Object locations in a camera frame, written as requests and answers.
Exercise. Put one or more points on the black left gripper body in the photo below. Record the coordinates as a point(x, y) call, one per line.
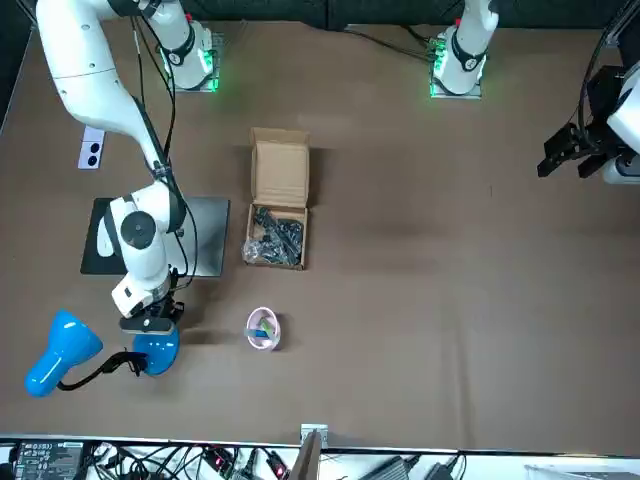
point(602, 95)

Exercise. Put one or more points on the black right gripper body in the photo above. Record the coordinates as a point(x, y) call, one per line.
point(155, 325)

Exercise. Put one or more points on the blue desk lamp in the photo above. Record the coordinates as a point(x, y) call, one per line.
point(65, 345)

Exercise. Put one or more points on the grey laptop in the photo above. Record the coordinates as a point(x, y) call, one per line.
point(210, 235)

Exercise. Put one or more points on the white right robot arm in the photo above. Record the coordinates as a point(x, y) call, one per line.
point(75, 60)

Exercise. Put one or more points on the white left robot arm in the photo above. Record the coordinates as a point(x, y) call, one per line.
point(470, 45)

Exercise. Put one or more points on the black mouse pad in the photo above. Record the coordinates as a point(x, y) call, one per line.
point(90, 260)

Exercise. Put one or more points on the white computer mouse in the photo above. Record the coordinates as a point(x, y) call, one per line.
point(105, 240)

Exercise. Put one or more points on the blue pen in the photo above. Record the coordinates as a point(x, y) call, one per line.
point(257, 333)

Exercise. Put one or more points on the green pen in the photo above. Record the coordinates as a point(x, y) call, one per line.
point(269, 330)

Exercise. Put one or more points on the pink pen cup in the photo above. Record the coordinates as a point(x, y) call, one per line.
point(275, 345)

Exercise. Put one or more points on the black power strip red light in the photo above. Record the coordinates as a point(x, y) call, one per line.
point(220, 460)
point(277, 465)

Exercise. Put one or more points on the bag of black parts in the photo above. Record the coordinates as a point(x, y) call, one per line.
point(275, 235)

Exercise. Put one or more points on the black labelled power adapter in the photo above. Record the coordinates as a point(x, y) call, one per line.
point(45, 460)

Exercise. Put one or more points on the lilac foldable phone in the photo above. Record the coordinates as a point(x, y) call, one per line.
point(97, 137)

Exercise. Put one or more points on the open cardboard box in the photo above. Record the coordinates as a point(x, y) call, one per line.
point(280, 170)

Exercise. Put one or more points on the aluminium frame bar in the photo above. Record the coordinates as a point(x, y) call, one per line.
point(617, 25)

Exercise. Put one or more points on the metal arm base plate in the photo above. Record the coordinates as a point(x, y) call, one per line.
point(217, 40)
point(435, 92)

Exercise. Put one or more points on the aluminium post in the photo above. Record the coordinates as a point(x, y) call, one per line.
point(310, 460)

